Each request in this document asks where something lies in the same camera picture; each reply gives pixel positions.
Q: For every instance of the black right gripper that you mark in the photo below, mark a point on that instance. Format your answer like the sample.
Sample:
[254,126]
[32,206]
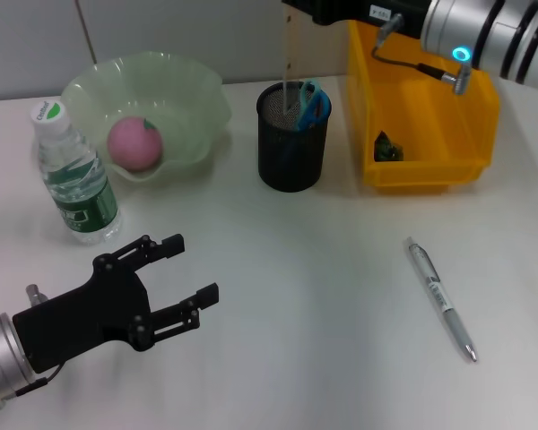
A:
[341,11]

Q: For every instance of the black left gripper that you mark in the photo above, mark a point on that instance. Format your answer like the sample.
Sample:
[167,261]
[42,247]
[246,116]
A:
[85,318]

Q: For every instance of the clear plastic ruler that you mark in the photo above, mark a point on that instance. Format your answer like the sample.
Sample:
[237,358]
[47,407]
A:
[289,67]

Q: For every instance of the blue sheathed scissors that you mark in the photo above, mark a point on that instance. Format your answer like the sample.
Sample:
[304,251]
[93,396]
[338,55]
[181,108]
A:
[311,112]

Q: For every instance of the clear green-label water bottle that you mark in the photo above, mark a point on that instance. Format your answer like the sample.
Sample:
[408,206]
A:
[80,197]

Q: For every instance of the pink peach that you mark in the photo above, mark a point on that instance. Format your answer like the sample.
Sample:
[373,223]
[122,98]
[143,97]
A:
[132,145]

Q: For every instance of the green plastic wrapper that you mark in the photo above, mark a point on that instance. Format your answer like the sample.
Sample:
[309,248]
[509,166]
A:
[387,150]

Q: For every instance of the silver ballpoint pen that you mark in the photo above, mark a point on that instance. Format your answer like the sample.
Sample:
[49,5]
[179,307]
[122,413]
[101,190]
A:
[444,300]

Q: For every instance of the black mesh pen holder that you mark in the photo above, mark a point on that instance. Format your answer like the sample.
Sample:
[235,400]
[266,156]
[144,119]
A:
[291,170]

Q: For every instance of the translucent green fruit bowl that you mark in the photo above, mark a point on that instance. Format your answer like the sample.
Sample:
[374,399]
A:
[179,112]

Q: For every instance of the yellow plastic bin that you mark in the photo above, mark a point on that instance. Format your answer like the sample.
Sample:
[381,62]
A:
[430,134]

